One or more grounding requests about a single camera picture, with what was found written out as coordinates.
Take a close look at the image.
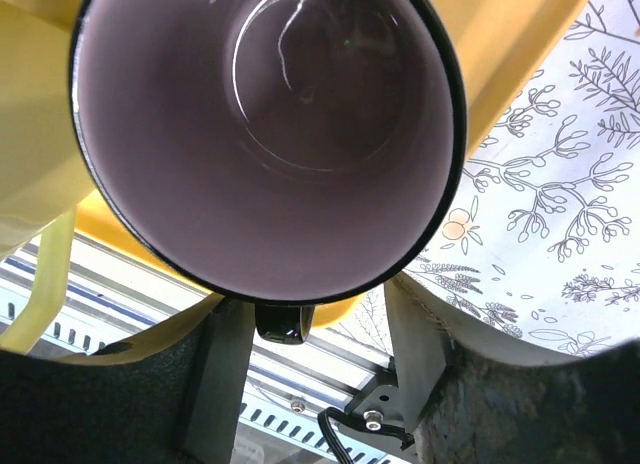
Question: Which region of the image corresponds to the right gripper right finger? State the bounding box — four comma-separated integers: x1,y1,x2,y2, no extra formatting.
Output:
384,274,639,463

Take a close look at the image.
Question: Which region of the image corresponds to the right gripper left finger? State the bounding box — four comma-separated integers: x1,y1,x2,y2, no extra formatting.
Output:
1,298,254,463

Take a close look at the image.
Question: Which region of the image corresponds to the purple mug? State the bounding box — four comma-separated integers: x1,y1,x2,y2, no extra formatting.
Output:
69,0,468,345

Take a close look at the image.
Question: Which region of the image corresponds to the yellow serving tray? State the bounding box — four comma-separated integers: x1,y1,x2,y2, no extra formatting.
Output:
0,0,599,330

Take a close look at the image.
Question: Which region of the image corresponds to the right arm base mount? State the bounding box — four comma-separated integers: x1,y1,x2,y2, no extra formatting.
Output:
338,358,417,460

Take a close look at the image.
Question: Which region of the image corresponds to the aluminium frame rail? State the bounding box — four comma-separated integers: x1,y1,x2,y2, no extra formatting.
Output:
0,233,401,435

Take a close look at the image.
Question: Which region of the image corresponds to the white green-handled mug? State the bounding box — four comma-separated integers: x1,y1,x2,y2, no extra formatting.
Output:
1,2,94,354

